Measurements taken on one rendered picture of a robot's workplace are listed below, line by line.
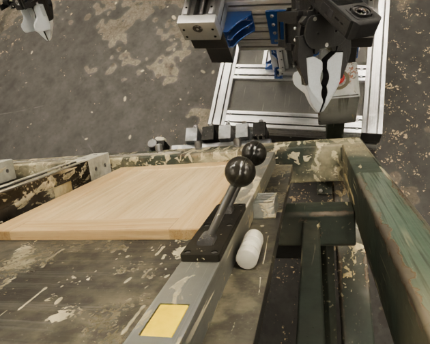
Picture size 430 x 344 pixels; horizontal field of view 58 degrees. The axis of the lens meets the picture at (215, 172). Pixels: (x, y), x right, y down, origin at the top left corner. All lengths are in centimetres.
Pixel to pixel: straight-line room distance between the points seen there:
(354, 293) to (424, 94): 140
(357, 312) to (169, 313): 84
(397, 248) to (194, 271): 23
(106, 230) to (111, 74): 214
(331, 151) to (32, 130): 220
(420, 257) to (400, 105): 185
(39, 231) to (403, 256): 61
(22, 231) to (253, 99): 150
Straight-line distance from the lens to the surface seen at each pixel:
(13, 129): 303
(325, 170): 117
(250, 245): 54
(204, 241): 50
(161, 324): 38
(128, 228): 70
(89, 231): 73
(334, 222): 85
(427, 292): 40
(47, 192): 107
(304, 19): 58
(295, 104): 202
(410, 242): 49
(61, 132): 276
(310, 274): 64
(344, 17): 54
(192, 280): 44
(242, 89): 212
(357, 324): 118
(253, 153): 57
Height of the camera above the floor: 197
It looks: 65 degrees down
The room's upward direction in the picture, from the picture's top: 37 degrees counter-clockwise
